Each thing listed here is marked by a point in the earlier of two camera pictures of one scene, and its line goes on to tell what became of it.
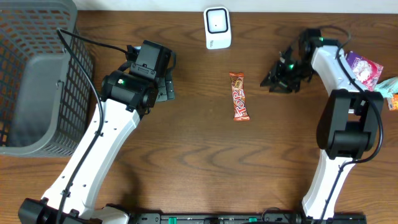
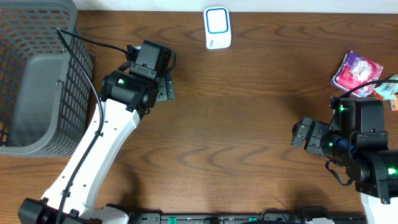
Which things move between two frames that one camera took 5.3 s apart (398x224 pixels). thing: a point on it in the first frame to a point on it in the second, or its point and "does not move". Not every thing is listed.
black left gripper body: x=168 y=88 does not move
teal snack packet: x=387 y=88 does not move
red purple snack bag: x=366 y=71 does not move
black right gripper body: x=282 y=72 to x=313 y=137
